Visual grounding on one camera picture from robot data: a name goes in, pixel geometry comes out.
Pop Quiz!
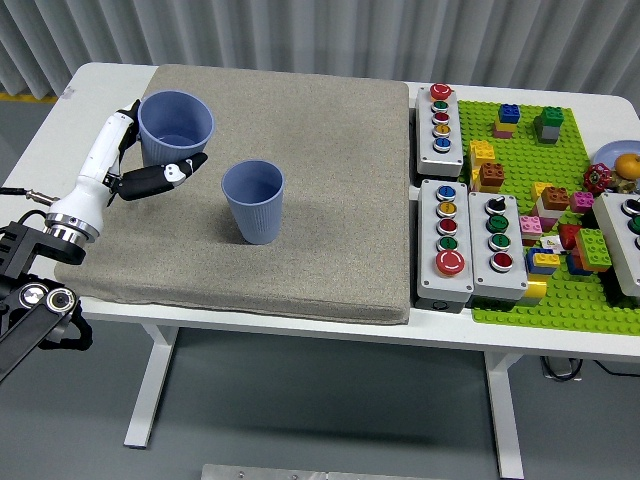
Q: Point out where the red handwheel brass valve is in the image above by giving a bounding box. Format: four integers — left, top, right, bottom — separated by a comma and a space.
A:
582, 163, 640, 196

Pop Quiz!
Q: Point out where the brown toy brick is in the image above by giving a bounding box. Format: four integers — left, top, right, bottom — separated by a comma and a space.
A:
541, 186, 571, 211
478, 162, 506, 189

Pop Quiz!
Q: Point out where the black power cable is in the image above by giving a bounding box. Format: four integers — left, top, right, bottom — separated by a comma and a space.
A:
593, 359, 640, 376

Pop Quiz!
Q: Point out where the yellow cylinder toy block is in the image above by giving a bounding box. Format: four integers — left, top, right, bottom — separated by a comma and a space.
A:
518, 279, 547, 307

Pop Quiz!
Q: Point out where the grey five-button box large stop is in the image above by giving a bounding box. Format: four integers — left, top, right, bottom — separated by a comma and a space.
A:
416, 178, 475, 314

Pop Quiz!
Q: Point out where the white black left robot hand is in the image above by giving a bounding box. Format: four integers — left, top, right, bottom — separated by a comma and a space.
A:
49, 98, 209, 230

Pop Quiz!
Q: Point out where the grey button box partly seen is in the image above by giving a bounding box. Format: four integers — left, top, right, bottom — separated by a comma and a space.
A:
592, 192, 640, 301

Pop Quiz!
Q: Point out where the blue ribbed plastic cup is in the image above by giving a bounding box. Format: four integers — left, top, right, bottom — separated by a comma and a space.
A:
221, 159, 285, 245
137, 89, 216, 169

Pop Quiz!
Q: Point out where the yellow floor tape strip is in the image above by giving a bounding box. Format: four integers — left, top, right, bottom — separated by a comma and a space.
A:
0, 91, 59, 104

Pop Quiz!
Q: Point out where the white table leg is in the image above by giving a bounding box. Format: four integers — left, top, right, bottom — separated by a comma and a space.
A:
483, 349, 525, 480
123, 322, 179, 449

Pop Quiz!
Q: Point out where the red toy brick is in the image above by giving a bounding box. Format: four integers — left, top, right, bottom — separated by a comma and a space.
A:
557, 223, 584, 251

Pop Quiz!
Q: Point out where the pale blue plate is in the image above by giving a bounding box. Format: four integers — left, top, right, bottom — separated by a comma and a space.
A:
594, 140, 640, 191

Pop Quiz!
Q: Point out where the grey five-button box small stop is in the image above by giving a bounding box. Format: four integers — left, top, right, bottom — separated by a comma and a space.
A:
414, 82, 465, 177

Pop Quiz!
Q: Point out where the green studded baseplate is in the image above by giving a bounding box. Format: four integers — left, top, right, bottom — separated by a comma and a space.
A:
457, 98, 640, 335

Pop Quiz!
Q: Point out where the magenta toy brick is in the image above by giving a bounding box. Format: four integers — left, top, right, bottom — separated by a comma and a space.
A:
569, 191, 596, 214

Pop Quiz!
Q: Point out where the white pleated curtain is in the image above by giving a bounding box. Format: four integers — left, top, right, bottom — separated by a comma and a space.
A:
0, 0, 640, 99

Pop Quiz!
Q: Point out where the grey-brown fabric mat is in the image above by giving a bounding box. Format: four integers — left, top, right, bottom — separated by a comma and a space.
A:
53, 63, 412, 326

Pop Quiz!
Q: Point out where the large green toy brick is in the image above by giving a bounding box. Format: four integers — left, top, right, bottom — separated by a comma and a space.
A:
574, 227, 614, 272

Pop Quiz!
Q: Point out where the grey box with selector switch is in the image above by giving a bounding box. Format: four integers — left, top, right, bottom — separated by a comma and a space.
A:
467, 191, 530, 302

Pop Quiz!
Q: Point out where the orange fruit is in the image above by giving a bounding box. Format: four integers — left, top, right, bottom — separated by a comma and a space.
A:
613, 153, 640, 179

